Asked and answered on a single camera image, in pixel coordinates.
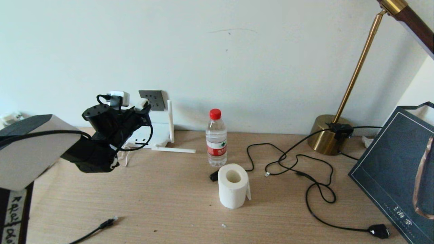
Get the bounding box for white router with antennas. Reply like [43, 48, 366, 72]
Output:
[122, 100, 196, 154]

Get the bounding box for clear water bottle red cap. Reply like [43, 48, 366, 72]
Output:
[206, 109, 228, 167]

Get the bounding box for clear plastic wrapper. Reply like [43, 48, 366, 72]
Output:
[0, 112, 26, 127]

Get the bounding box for white toilet paper roll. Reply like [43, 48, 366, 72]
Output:
[218, 163, 252, 209]

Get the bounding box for brass desk lamp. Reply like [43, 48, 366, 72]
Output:
[307, 0, 434, 156]

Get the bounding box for black adapter on lamp base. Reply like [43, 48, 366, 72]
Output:
[326, 123, 354, 140]

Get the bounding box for dark blue paper gift bag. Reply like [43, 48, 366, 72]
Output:
[348, 102, 434, 244]

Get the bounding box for grey wall socket plate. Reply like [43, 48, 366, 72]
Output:
[139, 90, 166, 111]

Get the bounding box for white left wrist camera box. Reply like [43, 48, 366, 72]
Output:
[108, 91, 130, 108]

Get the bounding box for black USB cable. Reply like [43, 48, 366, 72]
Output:
[210, 143, 334, 186]

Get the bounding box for black network cable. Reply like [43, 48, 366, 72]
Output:
[68, 216, 119, 244]

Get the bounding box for thin black power cable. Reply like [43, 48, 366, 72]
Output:
[337, 126, 382, 161]

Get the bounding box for black lamp power cord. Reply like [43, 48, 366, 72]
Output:
[264, 128, 390, 239]

